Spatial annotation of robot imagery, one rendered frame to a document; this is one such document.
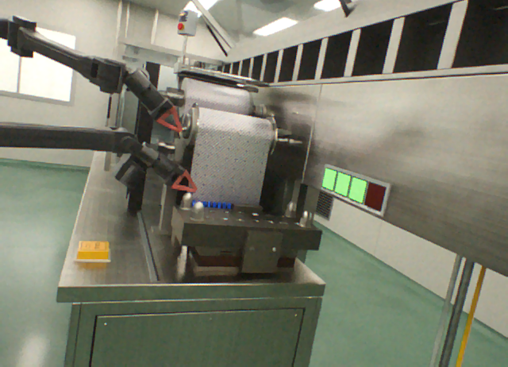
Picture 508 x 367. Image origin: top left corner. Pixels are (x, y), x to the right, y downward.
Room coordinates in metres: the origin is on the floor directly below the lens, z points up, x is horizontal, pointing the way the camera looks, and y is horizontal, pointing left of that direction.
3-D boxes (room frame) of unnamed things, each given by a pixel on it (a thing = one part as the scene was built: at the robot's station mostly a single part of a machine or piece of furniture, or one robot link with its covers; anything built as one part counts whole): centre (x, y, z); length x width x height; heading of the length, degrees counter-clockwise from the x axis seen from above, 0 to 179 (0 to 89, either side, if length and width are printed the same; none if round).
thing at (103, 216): (2.00, 0.52, 0.88); 2.52 x 0.66 x 0.04; 22
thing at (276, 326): (2.00, 0.50, 0.43); 2.52 x 0.64 x 0.86; 22
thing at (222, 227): (1.01, -0.02, 1.00); 0.40 x 0.16 x 0.06; 112
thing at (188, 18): (1.63, 0.38, 1.66); 0.07 x 0.07 x 0.10; 48
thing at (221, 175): (1.10, 0.06, 1.11); 0.23 x 0.01 x 0.18; 112
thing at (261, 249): (0.93, -0.07, 0.96); 0.10 x 0.03 x 0.11; 112
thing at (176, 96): (1.34, 0.31, 1.33); 0.06 x 0.06 x 0.06; 22
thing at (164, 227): (1.13, 0.25, 1.05); 0.06 x 0.05 x 0.31; 112
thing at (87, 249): (0.88, 0.35, 0.91); 0.07 x 0.07 x 0.02; 22
